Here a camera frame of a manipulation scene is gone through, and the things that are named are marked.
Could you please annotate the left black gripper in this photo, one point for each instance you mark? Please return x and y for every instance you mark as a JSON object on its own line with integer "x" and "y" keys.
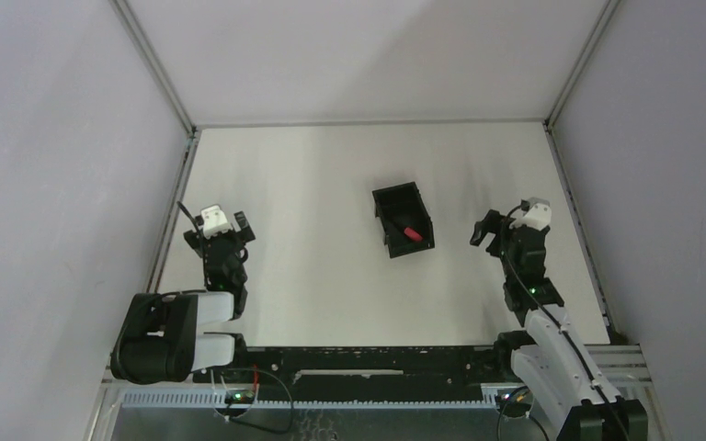
{"x": 220, "y": 238}

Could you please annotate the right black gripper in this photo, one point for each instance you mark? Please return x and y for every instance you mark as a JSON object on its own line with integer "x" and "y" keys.
{"x": 507, "y": 228}

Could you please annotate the red handled screwdriver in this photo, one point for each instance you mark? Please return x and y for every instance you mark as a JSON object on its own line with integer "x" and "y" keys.
{"x": 409, "y": 232}

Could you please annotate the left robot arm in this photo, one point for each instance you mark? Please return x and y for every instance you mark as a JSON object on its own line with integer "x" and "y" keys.
{"x": 162, "y": 337}

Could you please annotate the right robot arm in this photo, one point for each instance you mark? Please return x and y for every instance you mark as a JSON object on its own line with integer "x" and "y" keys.
{"x": 547, "y": 354}

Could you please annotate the black plastic bin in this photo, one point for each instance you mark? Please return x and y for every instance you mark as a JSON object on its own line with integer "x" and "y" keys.
{"x": 404, "y": 203}

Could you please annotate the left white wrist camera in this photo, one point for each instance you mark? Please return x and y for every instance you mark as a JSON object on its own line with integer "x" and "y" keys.
{"x": 214, "y": 221}

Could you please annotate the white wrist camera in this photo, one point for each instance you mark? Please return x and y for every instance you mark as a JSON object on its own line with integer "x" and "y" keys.
{"x": 214, "y": 221}
{"x": 533, "y": 213}

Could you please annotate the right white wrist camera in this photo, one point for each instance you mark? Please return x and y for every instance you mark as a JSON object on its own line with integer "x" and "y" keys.
{"x": 533, "y": 213}

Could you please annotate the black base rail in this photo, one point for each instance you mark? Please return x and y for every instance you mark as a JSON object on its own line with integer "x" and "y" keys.
{"x": 377, "y": 373}

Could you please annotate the right circuit board with wires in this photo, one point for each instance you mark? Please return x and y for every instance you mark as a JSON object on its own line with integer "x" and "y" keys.
{"x": 516, "y": 396}

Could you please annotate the circuit board with wires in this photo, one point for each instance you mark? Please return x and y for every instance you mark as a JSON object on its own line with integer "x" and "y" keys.
{"x": 232, "y": 407}
{"x": 516, "y": 396}

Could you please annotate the left circuit board with wires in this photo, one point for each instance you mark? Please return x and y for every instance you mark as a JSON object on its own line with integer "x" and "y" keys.
{"x": 232, "y": 407}

